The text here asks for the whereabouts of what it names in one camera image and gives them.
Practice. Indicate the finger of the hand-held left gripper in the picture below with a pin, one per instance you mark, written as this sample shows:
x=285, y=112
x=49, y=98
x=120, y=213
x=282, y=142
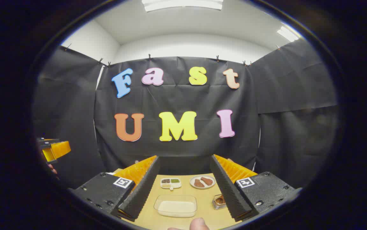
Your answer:
x=60, y=149
x=49, y=156

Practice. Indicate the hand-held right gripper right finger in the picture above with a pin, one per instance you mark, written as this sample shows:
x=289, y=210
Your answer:
x=228, y=191

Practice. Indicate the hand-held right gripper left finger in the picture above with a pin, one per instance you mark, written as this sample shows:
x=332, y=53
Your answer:
x=142, y=191

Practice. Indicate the small clear chopstick holder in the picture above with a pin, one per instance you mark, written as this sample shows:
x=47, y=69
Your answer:
x=214, y=206

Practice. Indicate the clear container of rice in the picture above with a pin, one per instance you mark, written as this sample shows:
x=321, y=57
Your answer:
x=175, y=207

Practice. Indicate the white round plate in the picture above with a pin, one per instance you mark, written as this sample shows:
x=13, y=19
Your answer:
x=213, y=182

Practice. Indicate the brown meat piece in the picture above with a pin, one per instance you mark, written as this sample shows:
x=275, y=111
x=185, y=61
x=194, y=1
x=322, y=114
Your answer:
x=207, y=180
x=198, y=183

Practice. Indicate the white divided dish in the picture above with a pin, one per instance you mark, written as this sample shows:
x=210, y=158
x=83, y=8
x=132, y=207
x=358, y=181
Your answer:
x=170, y=183

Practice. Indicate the black backdrop cloth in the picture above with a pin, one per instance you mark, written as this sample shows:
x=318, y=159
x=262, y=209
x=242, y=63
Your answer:
x=183, y=102

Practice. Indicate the short ceiling light panel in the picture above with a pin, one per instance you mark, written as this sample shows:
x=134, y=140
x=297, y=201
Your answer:
x=287, y=34

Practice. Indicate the long ceiling light panel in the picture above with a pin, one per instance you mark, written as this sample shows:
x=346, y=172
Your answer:
x=183, y=4

